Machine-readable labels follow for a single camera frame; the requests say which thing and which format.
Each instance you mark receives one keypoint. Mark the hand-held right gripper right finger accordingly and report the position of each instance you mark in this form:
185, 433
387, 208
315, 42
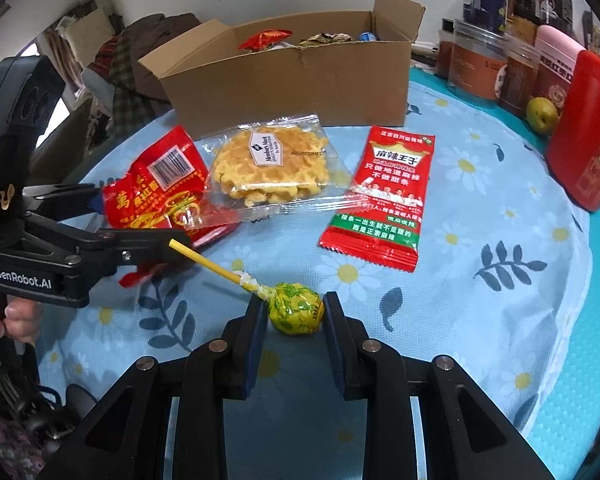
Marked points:
335, 350

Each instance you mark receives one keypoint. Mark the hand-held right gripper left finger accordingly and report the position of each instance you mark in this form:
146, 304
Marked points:
255, 350

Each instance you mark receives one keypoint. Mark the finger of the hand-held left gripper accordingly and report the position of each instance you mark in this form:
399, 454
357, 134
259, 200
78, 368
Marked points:
140, 245
65, 200

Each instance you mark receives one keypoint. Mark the yellow green lollipop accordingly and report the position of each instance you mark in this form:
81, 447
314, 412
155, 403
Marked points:
295, 310

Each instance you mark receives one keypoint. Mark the red yellow snack packet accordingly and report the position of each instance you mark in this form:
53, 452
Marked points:
165, 175

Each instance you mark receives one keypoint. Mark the clear waffle cookie packet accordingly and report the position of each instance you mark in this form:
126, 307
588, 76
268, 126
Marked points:
270, 170

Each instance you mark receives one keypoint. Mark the red green snack packet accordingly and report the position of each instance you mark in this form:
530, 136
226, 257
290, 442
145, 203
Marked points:
385, 195

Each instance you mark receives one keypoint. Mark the cardboard box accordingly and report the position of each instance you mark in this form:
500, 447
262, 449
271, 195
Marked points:
280, 85

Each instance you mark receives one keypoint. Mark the person's left hand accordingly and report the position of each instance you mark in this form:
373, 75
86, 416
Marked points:
22, 320

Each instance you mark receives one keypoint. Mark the plaid cloth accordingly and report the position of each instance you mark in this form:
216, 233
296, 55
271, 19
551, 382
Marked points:
125, 80

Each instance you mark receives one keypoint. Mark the cream cardboard sheet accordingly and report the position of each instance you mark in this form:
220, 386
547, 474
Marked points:
92, 35

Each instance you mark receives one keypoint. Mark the brown jacket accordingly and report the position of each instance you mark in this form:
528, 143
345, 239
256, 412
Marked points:
170, 60

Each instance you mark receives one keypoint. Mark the orange red snack packet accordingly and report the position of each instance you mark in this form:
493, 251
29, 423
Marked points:
265, 39

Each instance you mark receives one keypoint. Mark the floral clothing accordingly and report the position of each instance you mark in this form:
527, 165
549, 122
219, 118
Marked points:
5, 445

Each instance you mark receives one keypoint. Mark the dark green snack packet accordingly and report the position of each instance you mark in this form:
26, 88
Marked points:
327, 38

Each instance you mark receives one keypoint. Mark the blue snack packet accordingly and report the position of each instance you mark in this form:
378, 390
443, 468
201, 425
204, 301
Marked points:
367, 36

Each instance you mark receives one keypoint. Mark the yellow green pear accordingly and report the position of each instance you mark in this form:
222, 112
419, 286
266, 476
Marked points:
542, 116

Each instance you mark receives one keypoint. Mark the clear jar brown powder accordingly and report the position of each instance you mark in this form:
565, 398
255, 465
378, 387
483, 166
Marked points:
480, 67

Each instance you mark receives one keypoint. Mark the small black lid jar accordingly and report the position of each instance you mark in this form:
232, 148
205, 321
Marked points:
445, 50

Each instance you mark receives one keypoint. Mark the clear jar reddish powder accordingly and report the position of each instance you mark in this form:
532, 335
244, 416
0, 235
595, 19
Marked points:
517, 82

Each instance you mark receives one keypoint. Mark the red canister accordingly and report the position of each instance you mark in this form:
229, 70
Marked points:
587, 130

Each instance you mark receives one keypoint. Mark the pink lid canister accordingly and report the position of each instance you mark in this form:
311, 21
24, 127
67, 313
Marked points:
560, 60

